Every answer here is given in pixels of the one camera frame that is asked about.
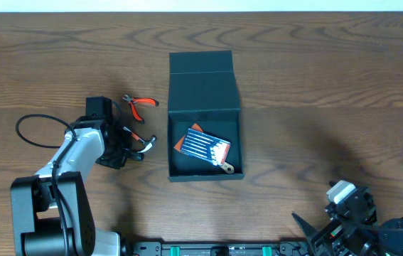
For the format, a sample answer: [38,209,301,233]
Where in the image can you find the black open gift box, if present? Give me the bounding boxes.
[168,50,245,182]

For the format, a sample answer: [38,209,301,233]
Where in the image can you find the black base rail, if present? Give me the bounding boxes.
[122,241,313,256]

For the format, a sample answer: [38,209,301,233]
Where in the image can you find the small claw hammer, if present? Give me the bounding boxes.
[123,126,157,153]

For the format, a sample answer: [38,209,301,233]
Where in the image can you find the blue precision screwdriver set case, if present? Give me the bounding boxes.
[179,127,232,167]

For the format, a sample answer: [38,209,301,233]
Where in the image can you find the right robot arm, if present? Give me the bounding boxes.
[292,181,403,256]

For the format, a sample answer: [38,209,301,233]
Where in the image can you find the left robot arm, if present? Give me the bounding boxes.
[10,116,129,256]

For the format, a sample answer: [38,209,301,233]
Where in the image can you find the black yellow screwdriver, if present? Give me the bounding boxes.
[127,151,144,161]

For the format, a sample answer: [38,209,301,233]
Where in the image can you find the red handled pliers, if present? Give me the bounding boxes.
[123,93,160,124]

